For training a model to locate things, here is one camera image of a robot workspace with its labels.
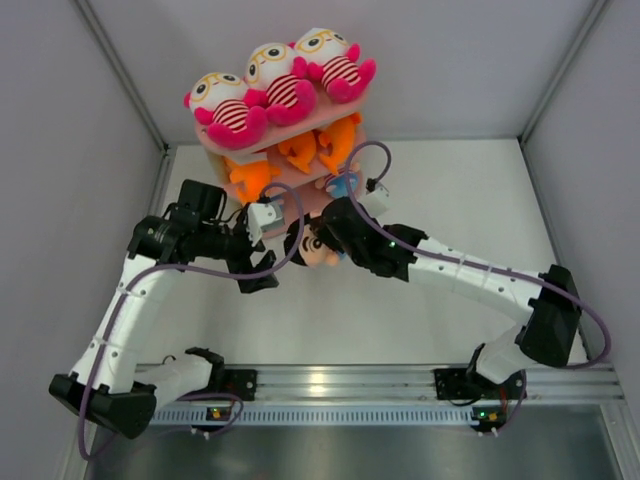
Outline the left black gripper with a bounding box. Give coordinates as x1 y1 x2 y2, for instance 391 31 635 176
197 212 277 293

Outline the boy doll plush blue cap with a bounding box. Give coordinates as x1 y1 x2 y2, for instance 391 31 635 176
314 171 360 199

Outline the large orange shark plush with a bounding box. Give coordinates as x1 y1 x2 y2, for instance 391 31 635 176
318 112 362 175

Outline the small orange shark plush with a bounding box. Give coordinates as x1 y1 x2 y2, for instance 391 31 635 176
277 131 317 174

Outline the white panda plush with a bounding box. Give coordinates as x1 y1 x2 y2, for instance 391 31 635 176
244 42 317 127
290 27 377 103
183 72 268 150

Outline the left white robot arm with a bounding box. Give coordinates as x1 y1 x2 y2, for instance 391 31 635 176
49 180 284 439

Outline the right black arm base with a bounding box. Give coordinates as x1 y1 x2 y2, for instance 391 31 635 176
433 367 527 437

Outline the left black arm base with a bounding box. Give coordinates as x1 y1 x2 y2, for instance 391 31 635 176
197 367 258 437

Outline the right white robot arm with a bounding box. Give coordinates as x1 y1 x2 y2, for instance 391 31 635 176
311 198 581 397

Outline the orange shark plush on shelf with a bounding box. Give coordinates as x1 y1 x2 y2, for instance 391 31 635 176
225 159 281 204

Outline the pink three-tier toy shelf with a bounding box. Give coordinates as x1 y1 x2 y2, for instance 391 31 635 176
194 93 366 212

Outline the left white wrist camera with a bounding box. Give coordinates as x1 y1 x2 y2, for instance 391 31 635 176
247 202 285 246

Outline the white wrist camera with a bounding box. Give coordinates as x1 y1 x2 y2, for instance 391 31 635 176
361 178 391 218
247 202 285 246

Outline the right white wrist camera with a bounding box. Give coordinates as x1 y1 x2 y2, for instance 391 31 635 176
361 178 391 218

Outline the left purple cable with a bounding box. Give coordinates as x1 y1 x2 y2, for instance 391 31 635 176
78 182 307 461

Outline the aluminium front rail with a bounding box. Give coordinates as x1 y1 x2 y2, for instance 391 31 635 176
245 364 625 405

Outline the white slotted cable duct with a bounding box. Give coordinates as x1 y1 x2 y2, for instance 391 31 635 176
151 404 479 427

